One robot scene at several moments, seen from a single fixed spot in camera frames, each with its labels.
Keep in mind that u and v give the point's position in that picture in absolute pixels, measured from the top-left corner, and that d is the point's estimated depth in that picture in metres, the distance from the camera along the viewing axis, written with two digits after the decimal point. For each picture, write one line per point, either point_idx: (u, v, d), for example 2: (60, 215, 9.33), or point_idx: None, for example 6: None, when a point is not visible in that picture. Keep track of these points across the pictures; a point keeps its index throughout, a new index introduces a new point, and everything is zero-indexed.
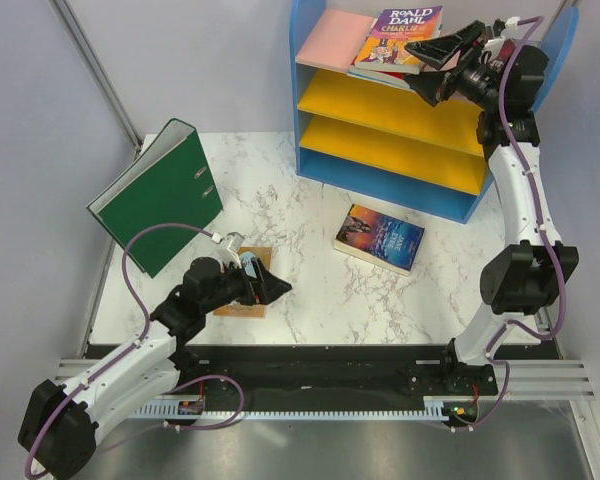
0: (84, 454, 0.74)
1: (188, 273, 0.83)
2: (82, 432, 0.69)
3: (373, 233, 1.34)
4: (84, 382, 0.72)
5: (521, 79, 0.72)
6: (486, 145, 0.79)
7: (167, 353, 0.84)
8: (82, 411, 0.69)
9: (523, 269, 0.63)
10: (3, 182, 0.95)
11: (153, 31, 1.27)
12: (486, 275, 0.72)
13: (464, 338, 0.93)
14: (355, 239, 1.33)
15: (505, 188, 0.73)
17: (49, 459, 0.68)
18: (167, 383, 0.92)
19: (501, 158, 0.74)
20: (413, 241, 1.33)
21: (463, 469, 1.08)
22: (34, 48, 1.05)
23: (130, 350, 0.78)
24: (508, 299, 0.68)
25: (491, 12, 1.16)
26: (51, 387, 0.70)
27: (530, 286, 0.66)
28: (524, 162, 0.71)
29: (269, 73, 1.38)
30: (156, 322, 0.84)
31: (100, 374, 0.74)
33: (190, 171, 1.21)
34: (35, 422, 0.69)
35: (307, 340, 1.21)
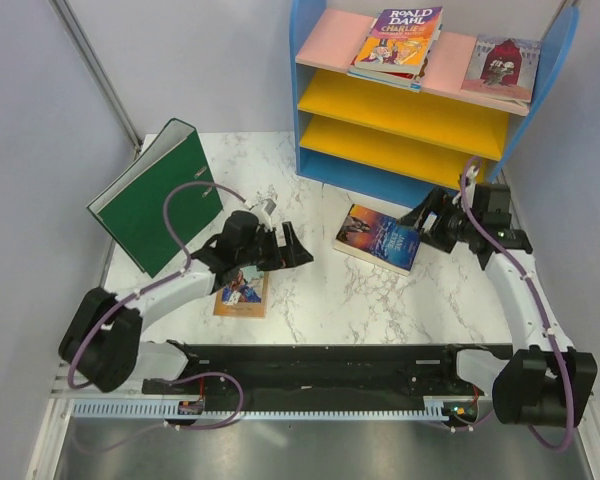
0: (124, 370, 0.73)
1: (228, 220, 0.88)
2: (131, 337, 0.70)
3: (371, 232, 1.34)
4: (136, 291, 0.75)
5: (491, 194, 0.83)
6: (482, 254, 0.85)
7: (206, 289, 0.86)
8: (130, 316, 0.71)
9: (537, 381, 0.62)
10: (3, 183, 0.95)
11: (153, 30, 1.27)
12: (494, 391, 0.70)
13: (470, 366, 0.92)
14: (356, 239, 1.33)
15: (509, 293, 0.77)
17: (95, 366, 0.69)
18: (171, 369, 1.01)
19: (498, 265, 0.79)
20: (413, 241, 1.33)
21: (463, 469, 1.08)
22: (34, 49, 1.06)
23: (175, 276, 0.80)
24: (526, 417, 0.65)
25: (491, 13, 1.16)
26: (104, 292, 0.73)
27: (548, 404, 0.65)
28: (519, 265, 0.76)
29: (269, 73, 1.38)
30: (197, 261, 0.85)
31: (151, 289, 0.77)
33: (190, 171, 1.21)
34: (84, 326, 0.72)
35: (307, 340, 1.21)
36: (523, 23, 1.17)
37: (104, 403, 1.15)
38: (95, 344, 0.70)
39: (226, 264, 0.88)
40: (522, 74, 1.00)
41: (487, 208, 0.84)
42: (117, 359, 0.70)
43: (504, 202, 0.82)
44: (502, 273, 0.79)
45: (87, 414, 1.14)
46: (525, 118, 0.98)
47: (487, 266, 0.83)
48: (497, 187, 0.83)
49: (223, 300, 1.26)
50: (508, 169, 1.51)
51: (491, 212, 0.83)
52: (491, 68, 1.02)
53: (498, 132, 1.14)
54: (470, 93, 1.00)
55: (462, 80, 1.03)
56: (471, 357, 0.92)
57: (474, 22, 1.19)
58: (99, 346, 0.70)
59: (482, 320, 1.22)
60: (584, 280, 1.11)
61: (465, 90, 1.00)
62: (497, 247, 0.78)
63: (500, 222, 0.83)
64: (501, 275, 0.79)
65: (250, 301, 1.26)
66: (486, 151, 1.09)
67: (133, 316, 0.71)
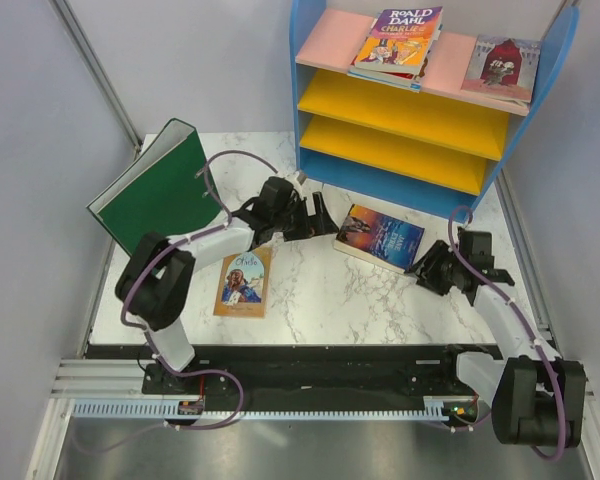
0: (174, 309, 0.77)
1: (267, 183, 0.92)
2: (183, 278, 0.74)
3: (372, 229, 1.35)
4: (188, 237, 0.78)
5: (473, 236, 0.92)
6: (470, 292, 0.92)
7: (243, 246, 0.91)
8: (186, 258, 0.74)
9: (530, 389, 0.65)
10: (3, 183, 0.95)
11: (153, 30, 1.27)
12: (492, 413, 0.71)
13: (470, 370, 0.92)
14: (355, 239, 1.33)
15: (497, 318, 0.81)
17: (148, 305, 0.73)
18: (177, 359, 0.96)
19: (485, 296, 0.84)
20: (413, 241, 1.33)
21: (462, 469, 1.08)
22: (34, 49, 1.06)
23: (218, 229, 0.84)
24: (526, 437, 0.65)
25: (490, 13, 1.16)
26: (158, 236, 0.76)
27: (546, 422, 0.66)
28: (502, 291, 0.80)
29: (269, 73, 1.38)
30: (236, 220, 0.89)
31: (200, 237, 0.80)
33: (190, 171, 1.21)
34: (138, 265, 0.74)
35: (307, 341, 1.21)
36: (523, 23, 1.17)
37: (103, 403, 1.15)
38: (148, 284, 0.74)
39: (263, 225, 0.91)
40: (522, 74, 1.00)
41: (471, 249, 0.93)
42: (170, 300, 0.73)
43: (486, 244, 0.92)
44: (489, 302, 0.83)
45: (87, 414, 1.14)
46: (525, 118, 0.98)
47: (475, 301, 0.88)
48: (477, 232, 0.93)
49: (223, 300, 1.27)
50: (508, 169, 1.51)
51: (476, 253, 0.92)
52: (491, 68, 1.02)
53: (498, 132, 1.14)
54: (470, 93, 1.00)
55: (462, 81, 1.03)
56: (471, 361, 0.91)
57: (474, 22, 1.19)
58: (152, 286, 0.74)
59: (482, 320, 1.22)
60: (584, 280, 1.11)
61: (466, 90, 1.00)
62: (483, 279, 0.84)
63: (484, 263, 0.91)
64: (490, 304, 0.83)
65: (250, 302, 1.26)
66: (487, 151, 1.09)
67: (187, 259, 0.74)
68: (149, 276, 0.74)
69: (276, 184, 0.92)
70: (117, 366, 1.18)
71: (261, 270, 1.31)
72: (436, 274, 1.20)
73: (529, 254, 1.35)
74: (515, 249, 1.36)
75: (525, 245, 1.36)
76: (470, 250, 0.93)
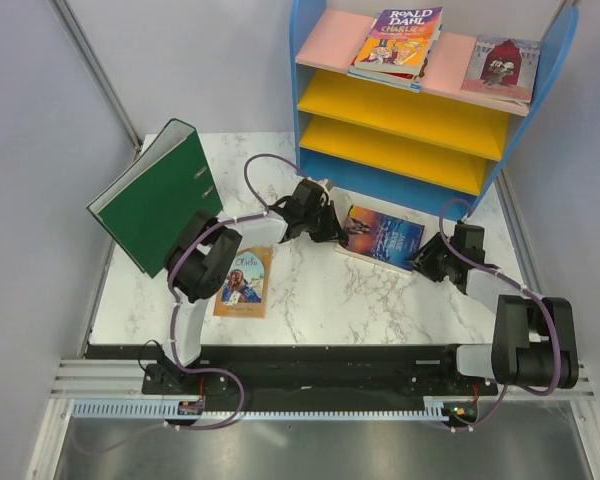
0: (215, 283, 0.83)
1: (301, 185, 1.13)
2: (230, 253, 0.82)
3: (371, 229, 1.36)
4: (236, 218, 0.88)
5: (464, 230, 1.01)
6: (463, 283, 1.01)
7: (277, 237, 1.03)
8: (231, 234, 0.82)
9: (520, 320, 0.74)
10: (3, 183, 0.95)
11: (153, 30, 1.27)
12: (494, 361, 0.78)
13: (469, 358, 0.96)
14: (355, 240, 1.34)
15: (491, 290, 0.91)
17: (194, 275, 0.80)
18: (187, 355, 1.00)
19: (475, 277, 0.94)
20: (414, 240, 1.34)
21: (462, 468, 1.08)
22: (34, 49, 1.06)
23: (259, 217, 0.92)
24: (525, 375, 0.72)
25: (490, 13, 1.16)
26: (208, 215, 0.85)
27: (546, 361, 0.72)
28: (488, 268, 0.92)
29: (269, 74, 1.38)
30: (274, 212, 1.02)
31: (247, 219, 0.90)
33: (191, 171, 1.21)
34: (189, 239, 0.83)
35: (307, 341, 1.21)
36: (522, 23, 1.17)
37: (102, 403, 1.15)
38: (196, 256, 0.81)
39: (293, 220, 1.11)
40: (522, 74, 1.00)
41: (463, 243, 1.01)
42: (215, 271, 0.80)
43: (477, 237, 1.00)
44: (482, 282, 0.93)
45: (87, 414, 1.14)
46: (525, 118, 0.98)
47: (467, 286, 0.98)
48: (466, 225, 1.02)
49: (223, 300, 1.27)
50: (508, 169, 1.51)
51: (468, 247, 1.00)
52: (491, 68, 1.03)
53: (499, 132, 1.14)
54: (470, 93, 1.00)
55: (462, 81, 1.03)
56: (470, 351, 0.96)
57: (474, 22, 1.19)
58: (199, 259, 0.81)
59: (482, 321, 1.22)
60: (584, 280, 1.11)
61: (465, 90, 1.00)
62: (472, 263, 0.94)
63: (476, 256, 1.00)
64: (483, 282, 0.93)
65: (250, 302, 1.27)
66: (486, 151, 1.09)
67: (234, 236, 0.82)
68: (197, 251, 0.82)
69: (309, 188, 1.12)
70: (117, 367, 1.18)
71: (261, 270, 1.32)
72: (433, 264, 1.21)
73: (529, 254, 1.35)
74: (516, 249, 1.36)
75: (525, 245, 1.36)
76: (463, 242, 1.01)
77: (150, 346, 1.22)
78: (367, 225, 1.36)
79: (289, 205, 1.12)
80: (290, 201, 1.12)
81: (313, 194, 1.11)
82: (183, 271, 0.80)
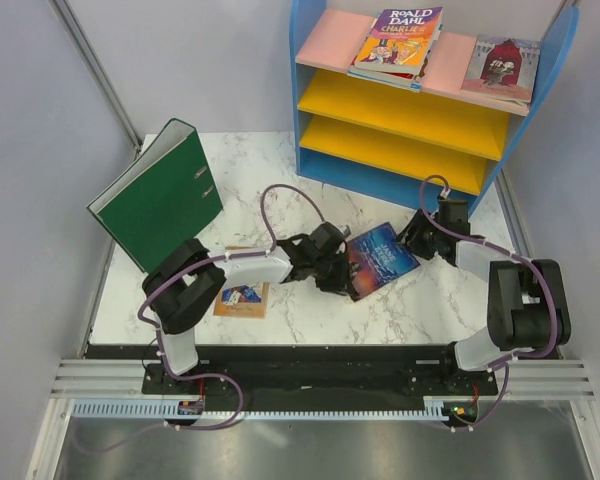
0: (188, 322, 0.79)
1: (320, 229, 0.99)
2: (208, 295, 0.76)
3: (360, 264, 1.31)
4: (226, 255, 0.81)
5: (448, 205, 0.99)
6: (452, 257, 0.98)
7: (277, 276, 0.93)
8: (215, 275, 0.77)
9: (513, 284, 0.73)
10: (3, 182, 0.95)
11: (153, 30, 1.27)
12: (491, 330, 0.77)
13: (468, 351, 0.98)
14: (358, 286, 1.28)
15: (479, 263, 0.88)
17: (166, 308, 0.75)
18: (179, 362, 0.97)
19: (463, 250, 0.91)
20: (395, 240, 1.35)
21: (462, 468, 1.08)
22: (34, 49, 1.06)
23: (260, 255, 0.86)
24: (521, 334, 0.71)
25: (490, 13, 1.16)
26: (198, 245, 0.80)
27: (541, 321, 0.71)
28: (476, 237, 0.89)
29: (269, 73, 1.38)
30: (280, 250, 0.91)
31: (238, 257, 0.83)
33: (191, 171, 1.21)
34: (173, 267, 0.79)
35: (307, 341, 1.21)
36: (523, 23, 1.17)
37: (102, 403, 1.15)
38: (174, 288, 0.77)
39: (300, 261, 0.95)
40: (522, 74, 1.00)
41: (448, 218, 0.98)
42: (188, 309, 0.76)
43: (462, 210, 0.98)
44: (470, 255, 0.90)
45: (87, 414, 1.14)
46: (525, 118, 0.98)
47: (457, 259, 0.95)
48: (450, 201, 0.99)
49: (223, 300, 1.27)
50: (508, 169, 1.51)
51: (453, 221, 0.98)
52: (491, 68, 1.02)
53: (499, 132, 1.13)
54: (470, 93, 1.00)
55: (462, 81, 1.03)
56: (468, 343, 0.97)
57: (474, 21, 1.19)
58: (177, 292, 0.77)
59: (482, 321, 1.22)
60: (584, 280, 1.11)
61: (466, 90, 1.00)
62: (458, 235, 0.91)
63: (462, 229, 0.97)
64: (471, 254, 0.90)
65: (250, 302, 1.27)
66: (487, 151, 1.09)
67: (218, 277, 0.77)
68: (177, 282, 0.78)
69: (331, 231, 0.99)
70: (117, 366, 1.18)
71: None
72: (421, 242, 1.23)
73: (529, 255, 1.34)
74: (516, 249, 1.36)
75: (525, 245, 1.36)
76: (448, 217, 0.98)
77: (153, 346, 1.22)
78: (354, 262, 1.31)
79: (304, 244, 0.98)
80: (306, 240, 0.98)
81: (333, 239, 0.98)
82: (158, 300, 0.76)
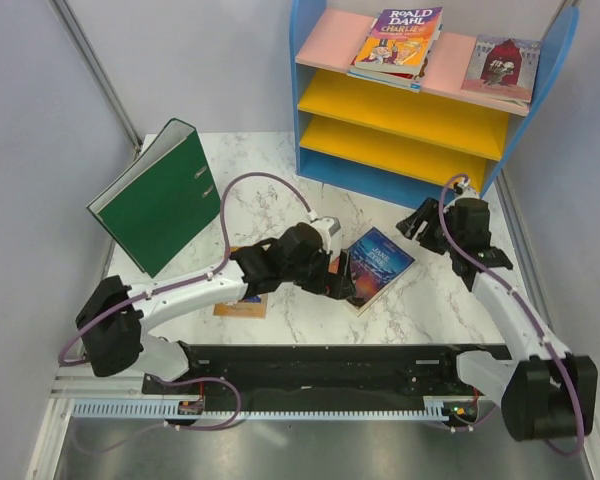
0: (123, 360, 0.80)
1: (293, 230, 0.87)
2: (131, 336, 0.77)
3: (357, 271, 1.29)
4: (147, 292, 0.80)
5: (468, 214, 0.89)
6: (465, 277, 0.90)
7: (233, 296, 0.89)
8: (133, 318, 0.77)
9: (542, 386, 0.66)
10: (3, 182, 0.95)
11: (153, 30, 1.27)
12: (506, 412, 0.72)
13: (470, 368, 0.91)
14: (362, 292, 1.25)
15: (498, 311, 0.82)
17: (95, 349, 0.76)
18: (174, 369, 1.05)
19: (483, 283, 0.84)
20: (385, 241, 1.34)
21: (461, 468, 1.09)
22: (35, 49, 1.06)
23: (201, 279, 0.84)
24: (543, 431, 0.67)
25: (490, 13, 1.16)
26: (123, 285, 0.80)
27: (564, 418, 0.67)
28: (503, 278, 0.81)
29: (269, 73, 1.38)
30: (233, 263, 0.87)
31: (164, 290, 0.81)
33: (190, 171, 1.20)
34: (98, 306, 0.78)
35: (307, 341, 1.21)
36: (522, 23, 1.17)
37: (102, 403, 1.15)
38: (102, 327, 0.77)
39: (266, 272, 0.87)
40: (523, 74, 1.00)
41: (466, 227, 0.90)
42: (113, 351, 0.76)
43: (482, 221, 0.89)
44: (490, 292, 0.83)
45: (88, 414, 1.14)
46: (525, 118, 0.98)
47: (472, 286, 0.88)
48: (472, 208, 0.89)
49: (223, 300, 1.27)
50: (508, 169, 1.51)
51: (471, 232, 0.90)
52: (491, 68, 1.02)
53: (499, 132, 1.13)
54: (470, 93, 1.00)
55: (462, 81, 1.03)
56: (472, 360, 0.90)
57: (474, 21, 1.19)
58: (104, 331, 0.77)
59: (482, 321, 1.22)
60: (584, 280, 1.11)
61: (466, 90, 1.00)
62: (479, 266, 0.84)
63: (479, 242, 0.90)
64: (491, 294, 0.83)
65: (250, 302, 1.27)
66: (487, 151, 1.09)
67: (134, 322, 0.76)
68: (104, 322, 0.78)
69: (301, 236, 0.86)
70: None
71: None
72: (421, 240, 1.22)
73: (529, 254, 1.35)
74: (516, 250, 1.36)
75: (525, 245, 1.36)
76: (466, 227, 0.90)
77: None
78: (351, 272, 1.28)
79: (272, 251, 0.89)
80: (274, 247, 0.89)
81: (300, 245, 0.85)
82: (87, 339, 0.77)
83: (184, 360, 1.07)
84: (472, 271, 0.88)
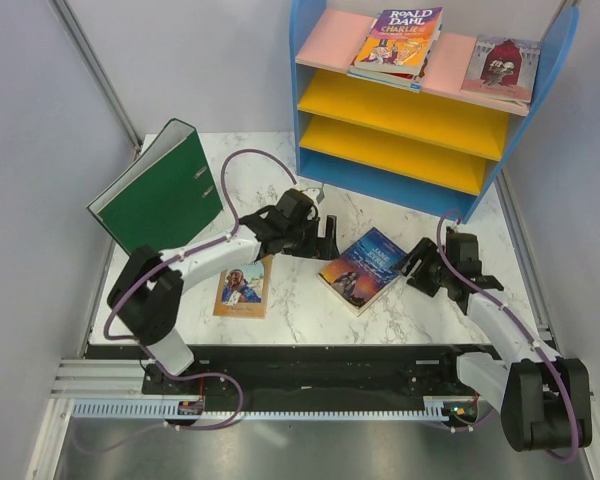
0: (162, 324, 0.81)
1: (286, 195, 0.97)
2: (172, 296, 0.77)
3: (356, 271, 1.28)
4: (180, 254, 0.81)
5: (459, 244, 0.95)
6: (461, 301, 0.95)
7: (249, 256, 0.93)
8: (173, 277, 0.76)
9: (536, 395, 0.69)
10: (3, 182, 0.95)
11: (154, 30, 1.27)
12: (505, 421, 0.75)
13: (470, 373, 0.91)
14: (360, 292, 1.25)
15: (492, 326, 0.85)
17: (135, 319, 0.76)
18: (176, 364, 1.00)
19: (476, 303, 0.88)
20: (384, 241, 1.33)
21: (462, 469, 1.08)
22: (35, 49, 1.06)
23: (220, 241, 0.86)
24: (541, 440, 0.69)
25: (490, 13, 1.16)
26: (151, 251, 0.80)
27: (559, 423, 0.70)
28: (494, 297, 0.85)
29: (269, 73, 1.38)
30: (244, 228, 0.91)
31: (194, 252, 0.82)
33: (191, 171, 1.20)
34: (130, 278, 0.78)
35: (307, 341, 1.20)
36: (522, 23, 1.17)
37: (103, 403, 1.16)
38: (138, 297, 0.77)
39: (272, 233, 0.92)
40: (522, 74, 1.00)
41: (459, 257, 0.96)
42: (155, 316, 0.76)
43: (472, 251, 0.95)
44: (483, 310, 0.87)
45: (87, 414, 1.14)
46: (525, 118, 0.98)
47: (467, 309, 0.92)
48: (464, 238, 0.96)
49: (223, 300, 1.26)
50: (508, 169, 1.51)
51: (463, 260, 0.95)
52: (491, 68, 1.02)
53: (499, 132, 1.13)
54: (470, 93, 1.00)
55: (462, 81, 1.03)
56: (472, 364, 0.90)
57: (474, 22, 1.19)
58: (141, 300, 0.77)
59: None
60: (584, 280, 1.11)
61: (466, 90, 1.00)
62: (473, 287, 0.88)
63: (472, 269, 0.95)
64: (484, 311, 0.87)
65: (250, 302, 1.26)
66: (487, 151, 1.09)
67: (175, 279, 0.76)
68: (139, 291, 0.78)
69: (297, 198, 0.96)
70: (117, 366, 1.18)
71: (261, 270, 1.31)
72: (425, 275, 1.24)
73: (529, 255, 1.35)
74: (516, 250, 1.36)
75: (525, 245, 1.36)
76: (458, 256, 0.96)
77: None
78: (350, 272, 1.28)
79: (271, 216, 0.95)
80: (273, 212, 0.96)
81: (299, 206, 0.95)
82: (124, 313, 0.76)
83: (190, 354, 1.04)
84: (466, 295, 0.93)
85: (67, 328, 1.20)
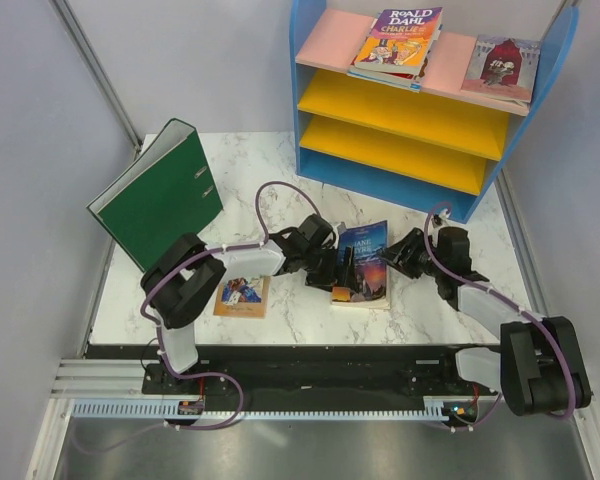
0: (192, 315, 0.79)
1: (309, 221, 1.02)
2: (210, 285, 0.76)
3: (357, 271, 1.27)
4: (223, 247, 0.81)
5: (453, 244, 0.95)
6: (449, 298, 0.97)
7: (271, 269, 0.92)
8: (216, 264, 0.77)
9: (526, 347, 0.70)
10: (3, 182, 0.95)
11: (154, 30, 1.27)
12: (504, 389, 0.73)
13: (473, 366, 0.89)
14: (376, 284, 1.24)
15: (481, 306, 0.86)
17: (168, 303, 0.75)
18: (180, 361, 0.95)
19: (466, 294, 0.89)
20: (355, 233, 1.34)
21: (462, 469, 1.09)
22: (34, 48, 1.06)
23: (254, 247, 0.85)
24: (541, 397, 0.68)
25: (490, 12, 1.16)
26: (196, 239, 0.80)
27: (557, 383, 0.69)
28: (479, 283, 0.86)
29: (269, 72, 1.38)
30: (272, 242, 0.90)
31: (235, 249, 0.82)
33: (191, 170, 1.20)
34: (171, 263, 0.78)
35: (307, 341, 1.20)
36: (523, 23, 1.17)
37: (103, 403, 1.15)
38: (174, 283, 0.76)
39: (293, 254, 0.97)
40: (522, 74, 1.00)
41: (450, 253, 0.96)
42: (191, 303, 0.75)
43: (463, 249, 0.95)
44: (471, 298, 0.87)
45: (87, 414, 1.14)
46: (525, 118, 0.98)
47: (458, 303, 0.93)
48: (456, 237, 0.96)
49: (223, 300, 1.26)
50: (508, 169, 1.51)
51: (453, 257, 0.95)
52: (491, 68, 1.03)
53: (499, 132, 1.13)
54: (470, 93, 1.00)
55: (462, 81, 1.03)
56: (470, 354, 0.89)
57: (473, 21, 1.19)
58: (177, 286, 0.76)
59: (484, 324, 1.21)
60: (584, 280, 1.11)
61: (466, 90, 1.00)
62: (461, 278, 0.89)
63: (462, 266, 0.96)
64: (473, 300, 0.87)
65: (250, 302, 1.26)
66: (487, 151, 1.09)
67: (218, 267, 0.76)
68: (176, 277, 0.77)
69: (317, 222, 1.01)
70: (118, 366, 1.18)
71: None
72: (414, 262, 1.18)
73: (529, 255, 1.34)
74: (516, 250, 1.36)
75: (525, 245, 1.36)
76: (449, 254, 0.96)
77: (152, 346, 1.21)
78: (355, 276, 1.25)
79: (294, 237, 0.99)
80: (295, 233, 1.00)
81: (322, 231, 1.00)
82: (157, 296, 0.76)
83: (195, 351, 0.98)
84: (455, 292, 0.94)
85: (66, 328, 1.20)
